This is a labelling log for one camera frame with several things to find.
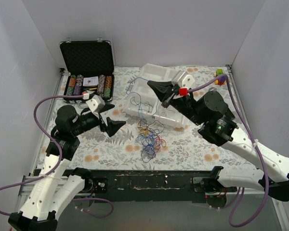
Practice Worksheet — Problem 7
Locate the thin purple wire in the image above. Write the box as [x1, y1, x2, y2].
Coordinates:
[130, 96, 155, 113]

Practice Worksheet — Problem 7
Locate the thin blue wire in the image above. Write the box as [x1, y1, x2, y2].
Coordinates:
[125, 77, 159, 121]

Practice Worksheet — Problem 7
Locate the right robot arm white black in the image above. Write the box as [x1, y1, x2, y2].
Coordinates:
[148, 80, 289, 202]

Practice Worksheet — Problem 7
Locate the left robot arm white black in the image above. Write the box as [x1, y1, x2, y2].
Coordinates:
[8, 100, 126, 231]

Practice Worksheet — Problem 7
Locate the white plastic compartment tray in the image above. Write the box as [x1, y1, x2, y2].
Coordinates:
[123, 64, 187, 128]

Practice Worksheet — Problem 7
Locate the playing card deck box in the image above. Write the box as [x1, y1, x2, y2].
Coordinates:
[83, 76, 99, 87]

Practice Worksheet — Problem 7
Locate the black poker chip case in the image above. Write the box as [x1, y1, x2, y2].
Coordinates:
[59, 40, 115, 103]

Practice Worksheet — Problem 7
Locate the colourful toy block figure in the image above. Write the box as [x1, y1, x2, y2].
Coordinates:
[214, 69, 227, 86]

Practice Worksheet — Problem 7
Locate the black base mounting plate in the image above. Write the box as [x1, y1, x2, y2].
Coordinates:
[89, 170, 210, 203]

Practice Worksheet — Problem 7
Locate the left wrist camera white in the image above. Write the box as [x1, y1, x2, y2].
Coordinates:
[86, 95, 105, 117]

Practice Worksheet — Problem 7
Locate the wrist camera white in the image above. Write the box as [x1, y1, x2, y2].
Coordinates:
[86, 95, 105, 117]
[171, 71, 195, 89]

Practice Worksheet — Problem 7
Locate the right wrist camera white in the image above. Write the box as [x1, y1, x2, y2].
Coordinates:
[171, 71, 195, 89]

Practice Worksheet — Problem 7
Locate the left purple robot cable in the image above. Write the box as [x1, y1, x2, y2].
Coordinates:
[0, 92, 114, 218]

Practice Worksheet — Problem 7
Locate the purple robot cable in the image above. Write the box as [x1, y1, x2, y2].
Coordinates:
[185, 74, 270, 228]
[0, 92, 114, 218]

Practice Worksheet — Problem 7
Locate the tangled coloured wire pile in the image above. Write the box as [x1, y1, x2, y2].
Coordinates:
[135, 120, 168, 163]

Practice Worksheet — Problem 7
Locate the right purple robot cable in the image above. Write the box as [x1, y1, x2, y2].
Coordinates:
[185, 74, 270, 228]

